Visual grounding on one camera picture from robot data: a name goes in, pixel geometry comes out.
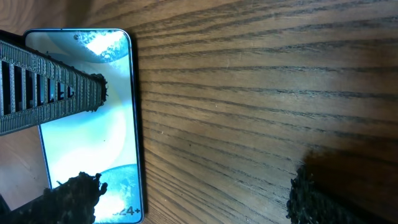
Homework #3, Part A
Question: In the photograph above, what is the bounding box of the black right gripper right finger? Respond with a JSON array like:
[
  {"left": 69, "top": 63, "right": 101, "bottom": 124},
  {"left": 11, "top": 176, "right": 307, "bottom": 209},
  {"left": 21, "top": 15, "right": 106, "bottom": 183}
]
[{"left": 287, "top": 164, "right": 397, "bottom": 223}]

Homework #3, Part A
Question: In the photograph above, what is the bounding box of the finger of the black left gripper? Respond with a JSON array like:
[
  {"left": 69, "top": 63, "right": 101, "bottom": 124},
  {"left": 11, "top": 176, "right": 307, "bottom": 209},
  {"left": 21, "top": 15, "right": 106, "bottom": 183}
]
[{"left": 1, "top": 30, "right": 107, "bottom": 136}]

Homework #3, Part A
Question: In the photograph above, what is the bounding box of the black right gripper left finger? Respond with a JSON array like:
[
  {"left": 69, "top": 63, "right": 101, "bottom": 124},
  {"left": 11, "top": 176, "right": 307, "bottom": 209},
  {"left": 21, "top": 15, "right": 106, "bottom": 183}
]
[{"left": 1, "top": 172, "right": 108, "bottom": 224}]

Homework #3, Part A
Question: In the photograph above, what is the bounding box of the Samsung Galaxy smartphone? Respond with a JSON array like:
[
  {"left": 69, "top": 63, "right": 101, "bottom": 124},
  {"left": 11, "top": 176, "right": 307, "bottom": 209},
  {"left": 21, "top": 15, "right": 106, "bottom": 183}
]
[{"left": 25, "top": 29, "right": 144, "bottom": 223}]

